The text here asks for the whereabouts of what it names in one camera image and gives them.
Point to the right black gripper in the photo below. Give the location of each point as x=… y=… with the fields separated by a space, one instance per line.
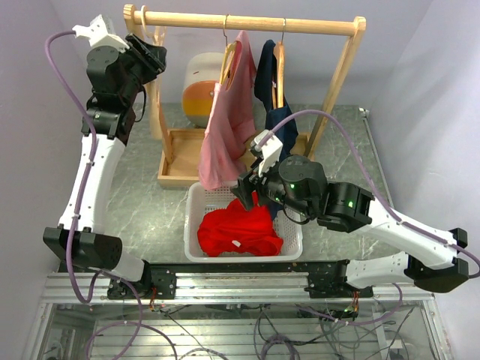
x=252 y=181

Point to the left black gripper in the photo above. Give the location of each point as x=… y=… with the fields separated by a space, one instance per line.
x=152 y=57

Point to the red t shirt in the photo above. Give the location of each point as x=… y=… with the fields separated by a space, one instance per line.
x=235 y=230

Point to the pink t shirt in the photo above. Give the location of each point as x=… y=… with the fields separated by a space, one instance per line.
x=231 y=121

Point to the yellow wooden hanger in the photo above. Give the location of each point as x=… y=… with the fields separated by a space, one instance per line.
x=228 y=55

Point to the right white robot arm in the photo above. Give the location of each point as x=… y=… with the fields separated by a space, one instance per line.
x=427 y=257

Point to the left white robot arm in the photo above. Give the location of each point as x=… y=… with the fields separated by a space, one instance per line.
x=117 y=73

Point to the navy blue t shirt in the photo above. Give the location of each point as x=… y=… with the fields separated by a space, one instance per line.
x=266 y=76

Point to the brown wooden hanger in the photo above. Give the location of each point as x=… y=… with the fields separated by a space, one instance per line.
x=279 y=55

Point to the white plastic basket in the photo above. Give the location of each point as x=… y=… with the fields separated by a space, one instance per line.
x=200 y=202

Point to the white orange round appliance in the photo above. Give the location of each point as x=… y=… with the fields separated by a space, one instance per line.
x=202 y=72

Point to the wooden clothes rack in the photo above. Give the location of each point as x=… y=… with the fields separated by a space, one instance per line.
x=181 y=147

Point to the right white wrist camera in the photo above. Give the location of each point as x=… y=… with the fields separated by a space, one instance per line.
x=266 y=147

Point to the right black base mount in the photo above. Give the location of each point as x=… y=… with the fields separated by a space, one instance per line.
x=328 y=280

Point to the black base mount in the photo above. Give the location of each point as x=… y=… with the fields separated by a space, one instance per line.
x=156 y=282
x=328 y=280

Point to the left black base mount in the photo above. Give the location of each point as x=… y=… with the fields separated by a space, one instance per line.
x=156 y=282

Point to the aluminium rail frame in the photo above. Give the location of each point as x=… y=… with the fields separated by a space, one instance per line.
x=236 y=311

